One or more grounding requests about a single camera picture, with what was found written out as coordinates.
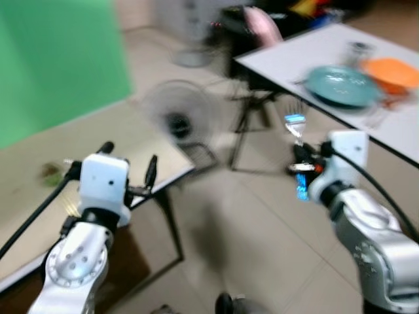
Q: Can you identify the clear glass cup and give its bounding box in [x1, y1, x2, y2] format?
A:
[346, 41, 375, 70]

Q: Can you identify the beige table with black frame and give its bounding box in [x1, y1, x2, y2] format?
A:
[0, 98, 198, 296]

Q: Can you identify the silver fork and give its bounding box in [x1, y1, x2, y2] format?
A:
[363, 107, 396, 130]

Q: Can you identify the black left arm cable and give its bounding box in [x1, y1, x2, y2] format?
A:
[0, 160, 82, 262]

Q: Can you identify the teal plate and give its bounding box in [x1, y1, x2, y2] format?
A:
[305, 65, 383, 109]

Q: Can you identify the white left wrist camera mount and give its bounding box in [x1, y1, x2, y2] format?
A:
[79, 154, 132, 220]

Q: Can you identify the small green scrap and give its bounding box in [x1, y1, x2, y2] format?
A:
[38, 163, 64, 188]

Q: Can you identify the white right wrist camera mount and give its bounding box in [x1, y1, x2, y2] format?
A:
[326, 130, 369, 190]

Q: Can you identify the black chair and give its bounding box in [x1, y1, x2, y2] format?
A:
[218, 5, 308, 63]

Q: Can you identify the green screen panel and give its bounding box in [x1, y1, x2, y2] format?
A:
[0, 0, 134, 150]

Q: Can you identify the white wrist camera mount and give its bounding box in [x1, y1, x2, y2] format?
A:
[326, 130, 369, 190]
[79, 154, 132, 220]

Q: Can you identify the grey floor fan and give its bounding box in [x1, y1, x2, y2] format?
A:
[140, 78, 222, 172]

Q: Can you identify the orange bowl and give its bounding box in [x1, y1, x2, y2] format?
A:
[360, 57, 419, 97]

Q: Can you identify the white table with black legs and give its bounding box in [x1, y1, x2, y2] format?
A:
[227, 23, 419, 172]

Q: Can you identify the white pedestal appliance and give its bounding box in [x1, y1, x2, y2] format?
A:
[156, 0, 225, 69]

